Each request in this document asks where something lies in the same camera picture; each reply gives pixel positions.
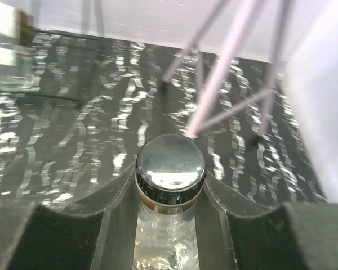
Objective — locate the clear round bottle brown cap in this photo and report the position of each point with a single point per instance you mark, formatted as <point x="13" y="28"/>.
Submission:
<point x="169" y="174"/>

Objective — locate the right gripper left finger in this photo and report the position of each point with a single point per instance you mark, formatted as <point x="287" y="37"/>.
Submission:
<point x="95" y="232"/>

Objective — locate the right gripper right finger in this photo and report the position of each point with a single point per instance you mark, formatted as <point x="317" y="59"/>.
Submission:
<point x="234" y="232"/>

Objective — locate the clear square bottle black cap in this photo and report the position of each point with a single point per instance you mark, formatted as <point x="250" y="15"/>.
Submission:
<point x="18" y="20"/>

